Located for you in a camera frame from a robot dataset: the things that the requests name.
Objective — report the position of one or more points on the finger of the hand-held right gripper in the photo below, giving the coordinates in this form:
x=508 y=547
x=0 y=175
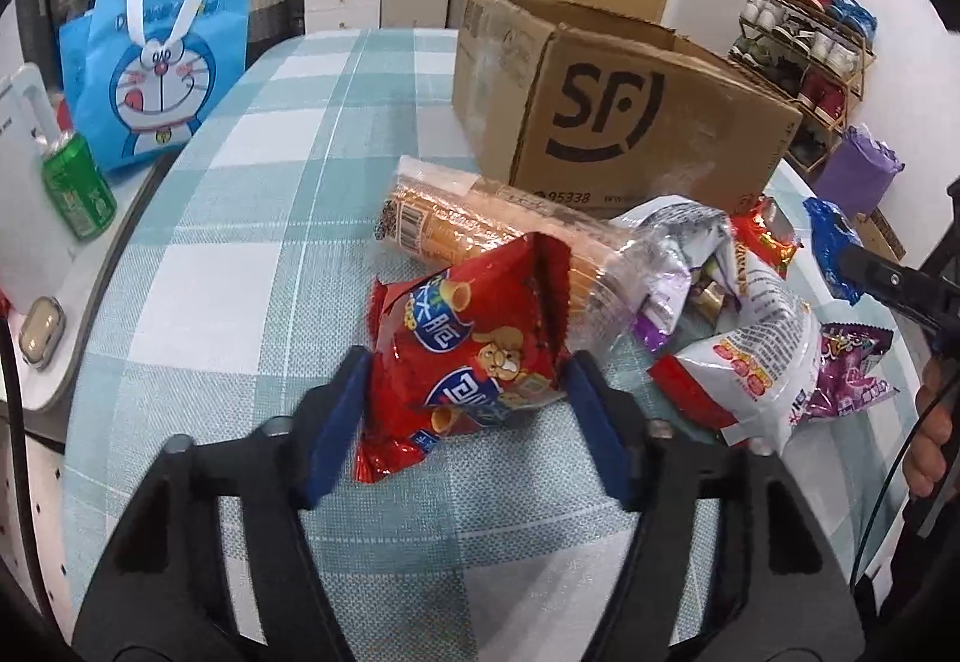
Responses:
x=892 y=287

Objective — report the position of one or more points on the small cardboard box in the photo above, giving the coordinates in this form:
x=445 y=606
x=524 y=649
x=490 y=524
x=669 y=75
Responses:
x=881 y=235

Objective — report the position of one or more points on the metal shoe rack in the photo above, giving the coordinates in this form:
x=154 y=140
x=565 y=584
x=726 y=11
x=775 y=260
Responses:
x=821 y=161

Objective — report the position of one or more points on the checked teal tablecloth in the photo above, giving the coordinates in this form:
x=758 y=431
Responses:
x=247 y=182

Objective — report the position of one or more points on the green drink can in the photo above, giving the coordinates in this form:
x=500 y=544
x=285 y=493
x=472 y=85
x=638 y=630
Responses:
x=79 y=190

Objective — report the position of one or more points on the silver purple snack bag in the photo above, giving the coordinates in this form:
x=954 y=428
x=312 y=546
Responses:
x=675 y=242

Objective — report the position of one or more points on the person's right hand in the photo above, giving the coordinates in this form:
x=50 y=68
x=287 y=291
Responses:
x=930 y=444

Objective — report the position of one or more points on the clear bag of orange biscuits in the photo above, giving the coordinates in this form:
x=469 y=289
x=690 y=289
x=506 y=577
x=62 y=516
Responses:
x=480 y=212

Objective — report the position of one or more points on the small red snack packet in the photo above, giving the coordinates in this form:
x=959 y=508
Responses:
x=765 y=238

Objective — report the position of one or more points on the brown cardboard box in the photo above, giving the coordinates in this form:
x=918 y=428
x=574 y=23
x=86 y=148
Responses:
x=600 y=107

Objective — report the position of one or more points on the white red snack bag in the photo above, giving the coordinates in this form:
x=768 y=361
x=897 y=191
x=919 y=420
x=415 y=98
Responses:
x=765 y=347

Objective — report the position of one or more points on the blue cartoon tote bag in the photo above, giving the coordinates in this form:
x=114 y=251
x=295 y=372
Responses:
x=165 y=100

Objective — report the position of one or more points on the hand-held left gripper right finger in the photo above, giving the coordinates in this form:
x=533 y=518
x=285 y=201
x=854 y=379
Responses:
x=596 y=422

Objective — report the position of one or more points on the purple snack packet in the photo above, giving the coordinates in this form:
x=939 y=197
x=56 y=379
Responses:
x=847 y=370

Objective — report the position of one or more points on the rows of shoes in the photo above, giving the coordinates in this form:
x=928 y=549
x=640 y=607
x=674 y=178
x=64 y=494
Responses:
x=821 y=44

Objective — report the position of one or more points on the blue snack packet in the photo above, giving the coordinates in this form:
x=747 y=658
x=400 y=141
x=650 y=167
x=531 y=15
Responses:
x=825 y=242

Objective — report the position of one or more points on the wicker basket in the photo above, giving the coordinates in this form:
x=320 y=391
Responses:
x=268 y=2

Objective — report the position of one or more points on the beige earbuds case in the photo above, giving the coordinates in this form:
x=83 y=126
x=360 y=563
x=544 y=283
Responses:
x=41 y=332

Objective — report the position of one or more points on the white electric kettle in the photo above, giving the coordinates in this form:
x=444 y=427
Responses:
x=22 y=220

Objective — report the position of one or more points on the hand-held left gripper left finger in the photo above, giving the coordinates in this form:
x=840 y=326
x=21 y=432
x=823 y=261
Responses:
x=337 y=422

